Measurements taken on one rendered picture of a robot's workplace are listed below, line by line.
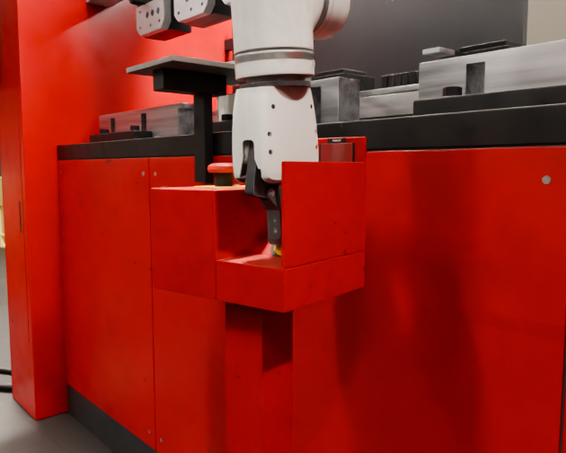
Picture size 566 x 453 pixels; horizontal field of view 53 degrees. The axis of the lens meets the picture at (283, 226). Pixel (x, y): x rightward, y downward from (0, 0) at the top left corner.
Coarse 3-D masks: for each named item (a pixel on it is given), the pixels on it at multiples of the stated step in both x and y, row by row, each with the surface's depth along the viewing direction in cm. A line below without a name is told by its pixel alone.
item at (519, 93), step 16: (448, 96) 81; (464, 96) 79; (480, 96) 77; (496, 96) 76; (512, 96) 74; (528, 96) 72; (544, 96) 71; (560, 96) 69; (416, 112) 85; (432, 112) 83; (448, 112) 81
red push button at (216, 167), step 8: (208, 168) 68; (216, 168) 67; (224, 168) 67; (232, 168) 68; (216, 176) 69; (224, 176) 68; (232, 176) 69; (216, 184) 69; (224, 184) 68; (232, 184) 69
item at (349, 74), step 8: (328, 72) 136; (336, 72) 134; (344, 72) 133; (352, 72) 135; (360, 72) 136; (312, 80) 130; (360, 80) 135; (368, 80) 137; (360, 88) 135; (368, 88) 137
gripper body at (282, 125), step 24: (240, 96) 58; (264, 96) 57; (288, 96) 59; (240, 120) 58; (264, 120) 57; (288, 120) 59; (312, 120) 63; (240, 144) 58; (264, 144) 57; (288, 144) 59; (312, 144) 63; (240, 168) 59; (264, 168) 57
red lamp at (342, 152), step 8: (328, 144) 69; (336, 144) 69; (344, 144) 68; (352, 144) 68; (328, 152) 70; (336, 152) 69; (344, 152) 68; (328, 160) 70; (336, 160) 69; (344, 160) 68
